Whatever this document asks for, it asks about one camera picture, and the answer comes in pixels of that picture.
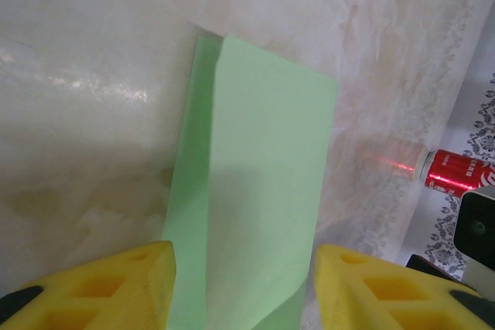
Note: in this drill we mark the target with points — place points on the red soda can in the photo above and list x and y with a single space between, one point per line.
452 171

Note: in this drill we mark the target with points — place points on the light green paper sheet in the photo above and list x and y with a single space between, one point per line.
263 152

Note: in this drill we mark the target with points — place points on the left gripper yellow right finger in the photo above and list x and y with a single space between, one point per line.
386 299

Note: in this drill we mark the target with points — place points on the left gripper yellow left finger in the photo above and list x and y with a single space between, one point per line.
116 291

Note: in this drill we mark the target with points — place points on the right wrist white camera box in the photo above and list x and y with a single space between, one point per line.
477 225

